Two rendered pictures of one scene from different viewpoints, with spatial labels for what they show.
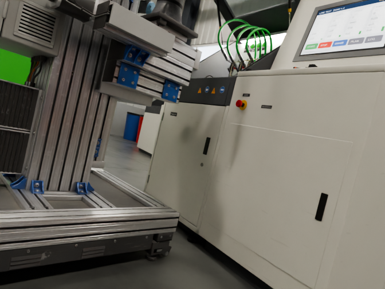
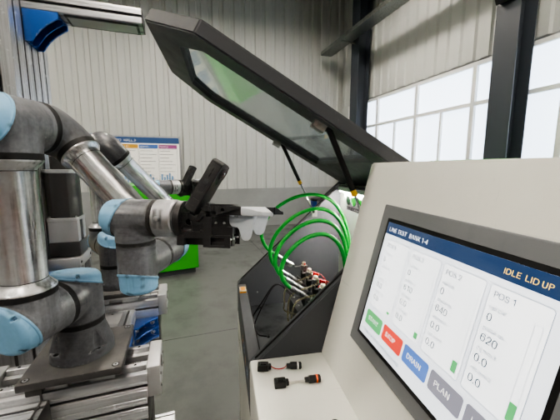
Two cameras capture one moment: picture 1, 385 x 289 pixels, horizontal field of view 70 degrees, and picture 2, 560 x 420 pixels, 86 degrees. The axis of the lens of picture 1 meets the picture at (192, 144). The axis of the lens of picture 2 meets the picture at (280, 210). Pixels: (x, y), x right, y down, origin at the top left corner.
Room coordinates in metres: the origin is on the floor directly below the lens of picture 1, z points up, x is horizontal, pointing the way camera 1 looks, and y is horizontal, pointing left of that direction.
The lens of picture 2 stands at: (0.81, -0.58, 1.54)
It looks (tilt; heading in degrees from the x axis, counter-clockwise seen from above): 8 degrees down; 26
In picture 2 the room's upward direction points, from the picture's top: straight up
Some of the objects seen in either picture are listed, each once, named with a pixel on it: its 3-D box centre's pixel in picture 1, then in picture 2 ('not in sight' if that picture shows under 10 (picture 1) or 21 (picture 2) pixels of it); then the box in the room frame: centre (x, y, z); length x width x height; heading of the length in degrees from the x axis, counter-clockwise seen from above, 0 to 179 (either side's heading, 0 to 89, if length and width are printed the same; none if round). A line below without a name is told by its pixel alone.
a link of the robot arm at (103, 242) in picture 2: not in sight; (113, 246); (1.61, 0.60, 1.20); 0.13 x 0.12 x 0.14; 70
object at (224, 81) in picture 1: (197, 91); (247, 330); (1.79, 0.05, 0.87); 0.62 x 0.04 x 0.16; 37
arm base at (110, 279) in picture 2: not in sight; (116, 272); (1.61, 0.59, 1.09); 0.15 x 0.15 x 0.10
